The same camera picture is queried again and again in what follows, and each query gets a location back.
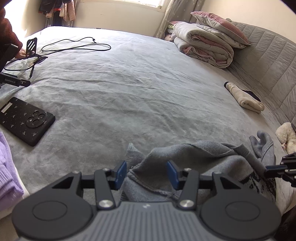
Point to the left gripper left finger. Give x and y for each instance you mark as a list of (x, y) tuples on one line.
[(106, 180)]

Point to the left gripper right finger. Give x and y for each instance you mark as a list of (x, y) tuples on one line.
[(186, 181)]

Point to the grey knit sweater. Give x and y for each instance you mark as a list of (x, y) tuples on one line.
[(147, 178)]

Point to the hanging dark clothes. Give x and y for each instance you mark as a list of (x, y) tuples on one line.
[(59, 12)]

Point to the white plush toy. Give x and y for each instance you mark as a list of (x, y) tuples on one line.
[(286, 135)]

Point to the person in red jacket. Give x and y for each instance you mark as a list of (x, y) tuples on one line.
[(7, 34)]

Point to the black phone stand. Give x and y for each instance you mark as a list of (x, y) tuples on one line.
[(31, 47)]

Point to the black smartphone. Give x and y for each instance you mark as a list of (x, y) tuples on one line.
[(27, 122)]

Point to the folded beige garment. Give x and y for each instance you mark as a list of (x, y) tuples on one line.
[(245, 98)]

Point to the purple knit garment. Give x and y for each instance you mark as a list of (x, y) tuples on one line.
[(11, 189)]

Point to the grey bed sheet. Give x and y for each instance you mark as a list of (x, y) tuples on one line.
[(108, 89)]

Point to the grey quilted headboard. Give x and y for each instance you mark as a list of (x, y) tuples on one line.
[(267, 67)]

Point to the pink grey pillow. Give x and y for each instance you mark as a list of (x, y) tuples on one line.
[(221, 28)]

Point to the folded grey pink quilt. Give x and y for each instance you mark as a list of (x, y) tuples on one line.
[(196, 42)]

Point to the grey curtain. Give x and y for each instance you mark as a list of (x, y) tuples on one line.
[(178, 10)]

